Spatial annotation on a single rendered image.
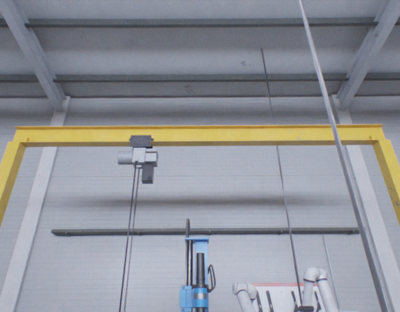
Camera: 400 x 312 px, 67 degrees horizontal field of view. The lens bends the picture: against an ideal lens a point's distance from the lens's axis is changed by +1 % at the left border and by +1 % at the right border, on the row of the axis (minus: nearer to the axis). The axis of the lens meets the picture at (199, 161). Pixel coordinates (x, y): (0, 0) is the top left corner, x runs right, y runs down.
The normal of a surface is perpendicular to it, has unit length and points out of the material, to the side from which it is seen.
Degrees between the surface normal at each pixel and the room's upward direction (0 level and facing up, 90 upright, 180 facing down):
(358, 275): 90
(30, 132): 90
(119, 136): 90
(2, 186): 90
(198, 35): 173
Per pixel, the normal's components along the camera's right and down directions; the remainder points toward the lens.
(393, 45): 0.00, 0.82
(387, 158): 0.00, -0.48
